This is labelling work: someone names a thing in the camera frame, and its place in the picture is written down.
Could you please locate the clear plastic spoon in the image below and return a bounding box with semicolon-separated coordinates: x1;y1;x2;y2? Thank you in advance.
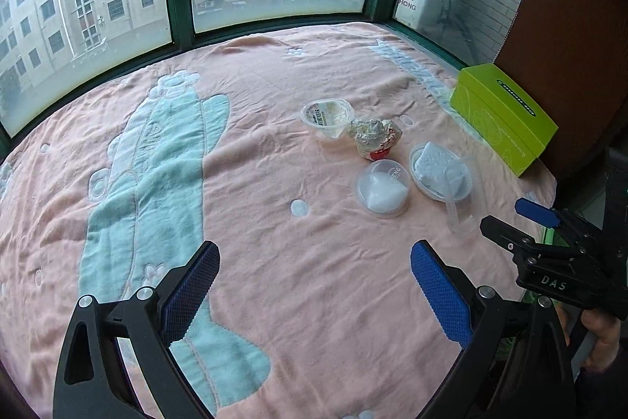
442;166;472;234

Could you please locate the person's right hand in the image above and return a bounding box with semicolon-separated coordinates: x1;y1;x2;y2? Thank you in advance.
578;315;624;371

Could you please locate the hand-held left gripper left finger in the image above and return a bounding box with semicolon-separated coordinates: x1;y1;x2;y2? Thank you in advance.
53;241;221;419

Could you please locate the clear round plastic container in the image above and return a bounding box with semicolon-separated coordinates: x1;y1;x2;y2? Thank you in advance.
354;159;412;218

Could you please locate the lime green cardboard box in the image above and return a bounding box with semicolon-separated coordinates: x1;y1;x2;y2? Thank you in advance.
450;63;559;177

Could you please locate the brown wooden cabinet panel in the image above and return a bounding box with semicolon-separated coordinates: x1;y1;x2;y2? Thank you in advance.
495;0;628;184

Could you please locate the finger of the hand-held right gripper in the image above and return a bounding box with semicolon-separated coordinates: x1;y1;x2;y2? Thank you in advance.
515;198;604;249
480;215;576;260

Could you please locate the pink printed blanket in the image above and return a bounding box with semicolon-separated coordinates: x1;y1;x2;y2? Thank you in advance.
0;21;557;419

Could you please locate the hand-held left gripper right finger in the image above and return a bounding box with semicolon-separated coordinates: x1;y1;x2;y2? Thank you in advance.
409;241;575;419

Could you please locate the crumpled foil wrapper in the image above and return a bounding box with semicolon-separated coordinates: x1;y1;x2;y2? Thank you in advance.
347;117;403;162

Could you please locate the clear bowl with white tissue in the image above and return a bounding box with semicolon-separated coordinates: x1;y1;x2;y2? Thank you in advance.
409;141;476;202

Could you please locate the clear jelly cup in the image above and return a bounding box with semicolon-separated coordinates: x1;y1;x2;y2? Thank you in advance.
300;100;355;142

